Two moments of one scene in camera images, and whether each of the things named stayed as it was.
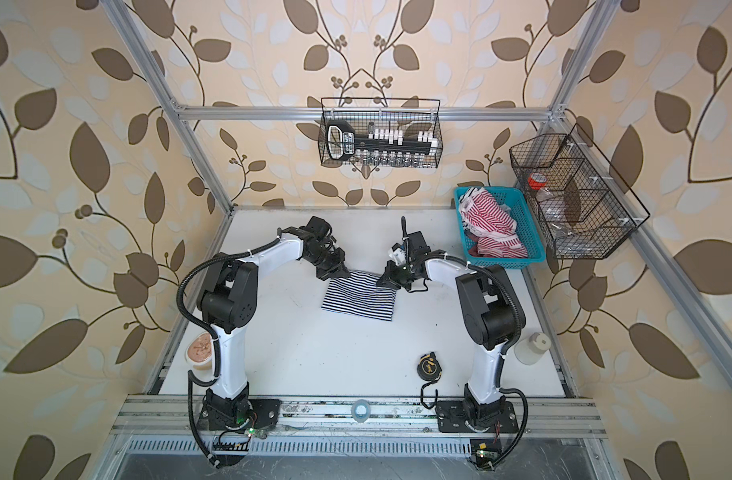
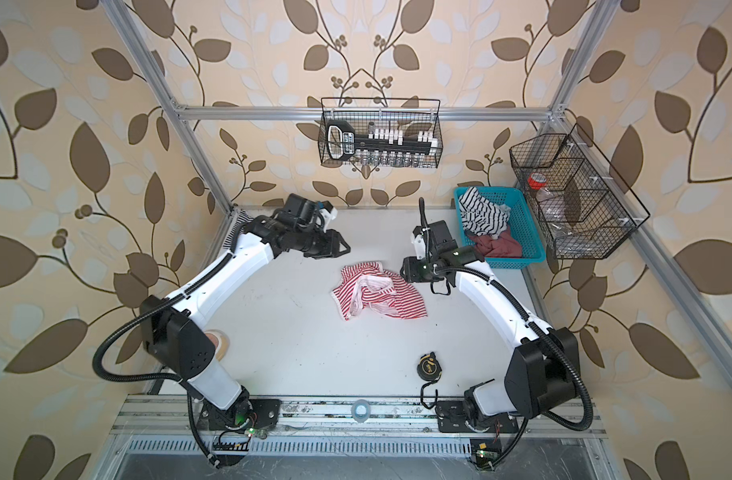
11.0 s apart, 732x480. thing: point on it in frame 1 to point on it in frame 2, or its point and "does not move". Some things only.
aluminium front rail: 178,416 does not move
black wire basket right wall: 584,211 does not move
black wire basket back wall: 381,132 does not move
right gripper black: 389,276 to 408,266
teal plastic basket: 526,229 does not move
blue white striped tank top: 359,294 to 243,218
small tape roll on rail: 361,418 does not move
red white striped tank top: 489,225 to 367,285
